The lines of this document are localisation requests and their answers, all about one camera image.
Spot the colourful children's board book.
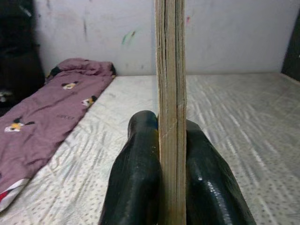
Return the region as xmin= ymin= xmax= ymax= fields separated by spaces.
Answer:
xmin=154 ymin=0 xmax=188 ymax=225

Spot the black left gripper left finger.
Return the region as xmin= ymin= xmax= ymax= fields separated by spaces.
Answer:
xmin=98 ymin=110 xmax=163 ymax=225

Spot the pink cartoon mouse blanket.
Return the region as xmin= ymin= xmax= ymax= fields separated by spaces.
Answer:
xmin=0 ymin=58 xmax=117 ymax=213

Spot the black tufted studded headboard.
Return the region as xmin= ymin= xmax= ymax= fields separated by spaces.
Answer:
xmin=281 ymin=25 xmax=300 ymax=83

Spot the quilted white grey mattress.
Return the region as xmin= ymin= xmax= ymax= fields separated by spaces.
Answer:
xmin=0 ymin=72 xmax=300 ymax=225

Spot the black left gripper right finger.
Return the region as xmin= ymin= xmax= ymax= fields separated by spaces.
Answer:
xmin=186 ymin=120 xmax=256 ymax=225

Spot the black bag heap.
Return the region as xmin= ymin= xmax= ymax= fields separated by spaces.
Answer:
xmin=0 ymin=0 xmax=46 ymax=117

